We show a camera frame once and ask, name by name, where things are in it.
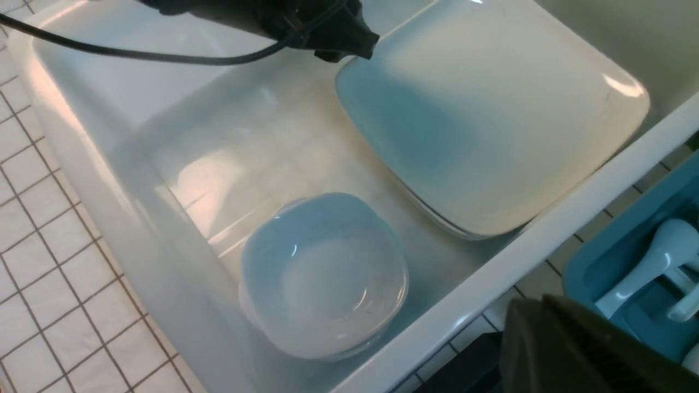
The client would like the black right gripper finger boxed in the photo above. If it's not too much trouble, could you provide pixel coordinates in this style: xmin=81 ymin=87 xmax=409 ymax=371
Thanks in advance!
xmin=500 ymin=294 xmax=698 ymax=392

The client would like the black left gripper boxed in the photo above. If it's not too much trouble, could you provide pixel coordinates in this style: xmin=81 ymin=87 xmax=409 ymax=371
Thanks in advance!
xmin=141 ymin=1 xmax=380 ymax=63

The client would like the white ceramic soup spoon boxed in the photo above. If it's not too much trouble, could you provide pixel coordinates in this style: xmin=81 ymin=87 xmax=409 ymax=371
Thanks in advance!
xmin=666 ymin=267 xmax=698 ymax=323

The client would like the large white rice plate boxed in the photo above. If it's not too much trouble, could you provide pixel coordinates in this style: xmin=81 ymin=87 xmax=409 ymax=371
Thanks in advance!
xmin=335 ymin=1 xmax=650 ymax=235

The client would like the white bowl tray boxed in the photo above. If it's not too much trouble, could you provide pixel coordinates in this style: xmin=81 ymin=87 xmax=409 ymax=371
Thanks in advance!
xmin=240 ymin=302 xmax=395 ymax=362

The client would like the top white square plate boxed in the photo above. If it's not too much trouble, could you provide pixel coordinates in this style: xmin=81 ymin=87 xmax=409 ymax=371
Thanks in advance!
xmin=399 ymin=181 xmax=522 ymax=241

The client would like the black serving tray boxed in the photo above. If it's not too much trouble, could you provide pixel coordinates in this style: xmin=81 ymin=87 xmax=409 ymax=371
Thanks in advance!
xmin=415 ymin=332 xmax=503 ymax=392

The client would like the white soup spoon left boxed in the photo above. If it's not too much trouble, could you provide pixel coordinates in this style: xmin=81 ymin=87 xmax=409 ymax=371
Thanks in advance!
xmin=596 ymin=219 xmax=698 ymax=319

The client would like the large white plastic tub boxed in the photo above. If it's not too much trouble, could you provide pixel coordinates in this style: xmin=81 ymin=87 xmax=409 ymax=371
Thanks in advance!
xmin=8 ymin=1 xmax=697 ymax=392

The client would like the white bowl in tub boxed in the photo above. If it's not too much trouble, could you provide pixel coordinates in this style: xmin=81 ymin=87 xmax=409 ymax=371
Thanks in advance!
xmin=239 ymin=192 xmax=409 ymax=356

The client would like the green backdrop cloth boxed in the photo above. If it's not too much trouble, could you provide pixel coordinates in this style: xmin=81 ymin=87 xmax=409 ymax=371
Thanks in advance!
xmin=684 ymin=131 xmax=699 ymax=152

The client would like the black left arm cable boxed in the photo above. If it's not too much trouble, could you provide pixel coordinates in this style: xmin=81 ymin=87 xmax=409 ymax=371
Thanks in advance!
xmin=0 ymin=0 xmax=350 ymax=67

